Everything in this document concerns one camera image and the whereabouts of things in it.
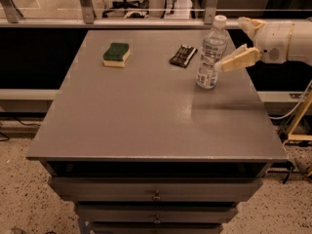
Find bottom grey drawer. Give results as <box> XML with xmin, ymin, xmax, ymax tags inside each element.
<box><xmin>93</xmin><ymin>222</ymin><xmax>222</xmax><ymax>234</ymax></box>

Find clear plastic water bottle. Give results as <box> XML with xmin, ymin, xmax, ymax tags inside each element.
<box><xmin>196</xmin><ymin>15</ymin><xmax>227</xmax><ymax>90</ymax></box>

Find middle grey drawer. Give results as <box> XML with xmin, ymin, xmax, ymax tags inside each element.
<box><xmin>77</xmin><ymin>203</ymin><xmax>238</xmax><ymax>223</ymax></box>

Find grey metal railing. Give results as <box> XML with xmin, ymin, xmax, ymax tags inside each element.
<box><xmin>0</xmin><ymin>0</ymin><xmax>287</xmax><ymax>29</ymax></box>

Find yellow wooden stand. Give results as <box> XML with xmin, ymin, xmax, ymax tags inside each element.
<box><xmin>283</xmin><ymin>92</ymin><xmax>312</xmax><ymax>144</ymax></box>

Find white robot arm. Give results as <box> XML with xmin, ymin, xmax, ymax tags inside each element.
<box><xmin>214</xmin><ymin>17</ymin><xmax>312</xmax><ymax>71</ymax></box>

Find white cable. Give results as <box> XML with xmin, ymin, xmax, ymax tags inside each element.
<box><xmin>268</xmin><ymin>80</ymin><xmax>312</xmax><ymax>121</ymax></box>

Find top grey drawer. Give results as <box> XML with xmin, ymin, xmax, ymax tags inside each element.
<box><xmin>48</xmin><ymin>177</ymin><xmax>262</xmax><ymax>203</ymax></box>

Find green and yellow sponge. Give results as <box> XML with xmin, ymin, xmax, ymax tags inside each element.
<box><xmin>103</xmin><ymin>43</ymin><xmax>131</xmax><ymax>67</ymax></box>

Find black snack packet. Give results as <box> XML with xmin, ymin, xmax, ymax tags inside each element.
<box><xmin>170</xmin><ymin>44</ymin><xmax>198</xmax><ymax>68</ymax></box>

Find grey drawer cabinet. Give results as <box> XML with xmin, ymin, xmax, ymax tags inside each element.
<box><xmin>27</xmin><ymin>30</ymin><xmax>287</xmax><ymax>229</ymax></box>

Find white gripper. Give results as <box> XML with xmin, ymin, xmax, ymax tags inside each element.
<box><xmin>214</xmin><ymin>17</ymin><xmax>294</xmax><ymax>72</ymax></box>

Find grey drawer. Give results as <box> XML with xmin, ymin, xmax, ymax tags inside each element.
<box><xmin>93</xmin><ymin>222</ymin><xmax>222</xmax><ymax>234</ymax></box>
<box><xmin>48</xmin><ymin>177</ymin><xmax>262</xmax><ymax>203</ymax></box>
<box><xmin>77</xmin><ymin>203</ymin><xmax>238</xmax><ymax>223</ymax></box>

